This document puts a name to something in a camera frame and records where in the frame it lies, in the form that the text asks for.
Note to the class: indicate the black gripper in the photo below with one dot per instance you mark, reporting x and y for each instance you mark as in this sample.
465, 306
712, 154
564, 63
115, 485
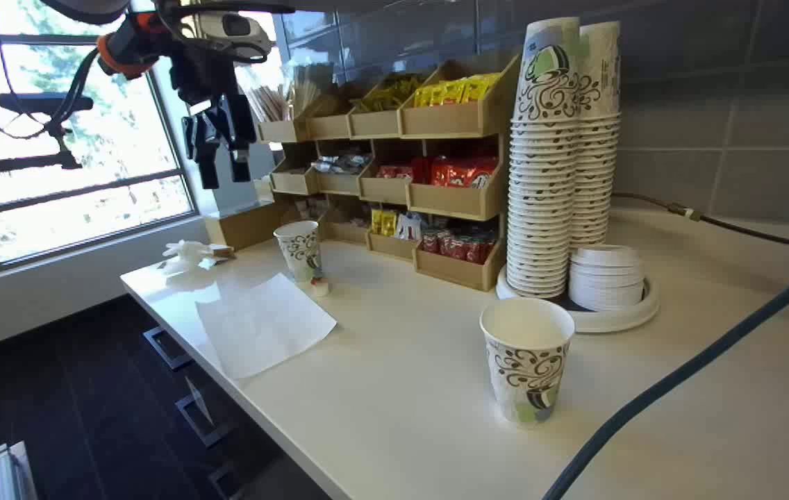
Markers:
219, 120

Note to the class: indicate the small white creamer container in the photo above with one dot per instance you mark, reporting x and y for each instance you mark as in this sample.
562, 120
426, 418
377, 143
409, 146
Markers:
316, 288

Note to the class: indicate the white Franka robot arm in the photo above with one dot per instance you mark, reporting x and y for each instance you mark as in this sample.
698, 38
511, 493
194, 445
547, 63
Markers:
227, 25

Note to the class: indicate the floral printed paper cup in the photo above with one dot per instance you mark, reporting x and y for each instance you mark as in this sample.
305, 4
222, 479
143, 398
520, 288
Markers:
525, 371
301, 252

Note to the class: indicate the tall printed paper cup stack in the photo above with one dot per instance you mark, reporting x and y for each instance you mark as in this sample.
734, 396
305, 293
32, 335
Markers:
543, 184

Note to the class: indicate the slim printed paper cup stack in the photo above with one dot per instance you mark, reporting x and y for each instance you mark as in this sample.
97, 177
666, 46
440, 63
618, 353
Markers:
597, 139

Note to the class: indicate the stack of white cup lids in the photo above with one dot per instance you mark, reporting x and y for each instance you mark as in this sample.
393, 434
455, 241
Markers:
605, 279

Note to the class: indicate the clear plastic bag of straws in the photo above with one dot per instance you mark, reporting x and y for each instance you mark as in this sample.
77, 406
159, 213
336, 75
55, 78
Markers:
272, 103

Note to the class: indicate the crumpled white tissue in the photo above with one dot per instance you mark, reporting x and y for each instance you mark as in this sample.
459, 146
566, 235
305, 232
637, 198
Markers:
187, 254

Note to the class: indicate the silver foil packets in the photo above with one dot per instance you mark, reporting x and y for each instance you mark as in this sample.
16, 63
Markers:
339, 166

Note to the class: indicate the white paper napkin sheet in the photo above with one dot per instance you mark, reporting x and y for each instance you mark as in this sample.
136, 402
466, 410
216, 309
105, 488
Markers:
258, 323

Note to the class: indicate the yellow and white packets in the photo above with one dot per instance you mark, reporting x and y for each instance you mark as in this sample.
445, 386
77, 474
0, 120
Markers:
390, 224

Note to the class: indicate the small red packets pile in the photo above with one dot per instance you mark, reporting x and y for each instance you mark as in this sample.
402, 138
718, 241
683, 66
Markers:
398, 171

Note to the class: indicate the green yellow tea packets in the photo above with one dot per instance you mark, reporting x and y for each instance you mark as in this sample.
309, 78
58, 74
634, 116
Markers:
390, 93

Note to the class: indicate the wooden nine-bin condiment rack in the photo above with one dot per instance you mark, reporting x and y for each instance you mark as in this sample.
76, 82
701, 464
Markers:
454, 120

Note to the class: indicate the bright red packets pile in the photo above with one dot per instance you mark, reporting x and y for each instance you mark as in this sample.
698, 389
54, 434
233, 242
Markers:
465, 171

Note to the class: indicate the bright yellow sweetener packets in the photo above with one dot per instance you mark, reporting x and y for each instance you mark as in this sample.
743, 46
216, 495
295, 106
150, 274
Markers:
454, 89

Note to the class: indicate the dark red packets pile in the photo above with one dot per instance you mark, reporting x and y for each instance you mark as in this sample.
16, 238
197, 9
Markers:
459, 246

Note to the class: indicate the white round plate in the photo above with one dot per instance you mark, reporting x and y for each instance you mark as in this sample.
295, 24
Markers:
618, 320

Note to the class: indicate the black camera stand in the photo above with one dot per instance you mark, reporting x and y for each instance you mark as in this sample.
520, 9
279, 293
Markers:
43, 100

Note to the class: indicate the dark window frame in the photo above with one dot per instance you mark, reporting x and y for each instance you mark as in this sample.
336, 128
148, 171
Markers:
43, 39

